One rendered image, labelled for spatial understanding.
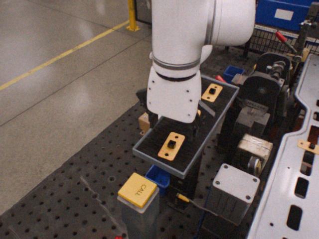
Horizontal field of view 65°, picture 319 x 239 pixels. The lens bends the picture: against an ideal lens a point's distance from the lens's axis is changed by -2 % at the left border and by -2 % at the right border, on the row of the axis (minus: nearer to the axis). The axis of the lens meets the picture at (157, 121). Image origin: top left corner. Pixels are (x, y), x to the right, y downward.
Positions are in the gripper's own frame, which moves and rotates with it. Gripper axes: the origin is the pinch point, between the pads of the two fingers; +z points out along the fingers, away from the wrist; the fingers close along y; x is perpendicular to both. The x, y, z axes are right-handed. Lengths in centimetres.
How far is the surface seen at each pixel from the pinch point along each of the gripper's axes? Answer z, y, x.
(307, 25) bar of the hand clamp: 2, 26, 78
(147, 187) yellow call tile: 6.6, -0.3, -12.4
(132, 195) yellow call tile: 6.6, -2.0, -15.4
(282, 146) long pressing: 22.2, 28.1, 27.7
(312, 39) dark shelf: 20, 35, 111
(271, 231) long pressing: 22.6, 28.7, -2.2
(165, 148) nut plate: 6.2, -1.1, -1.4
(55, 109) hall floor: 122, -154, 87
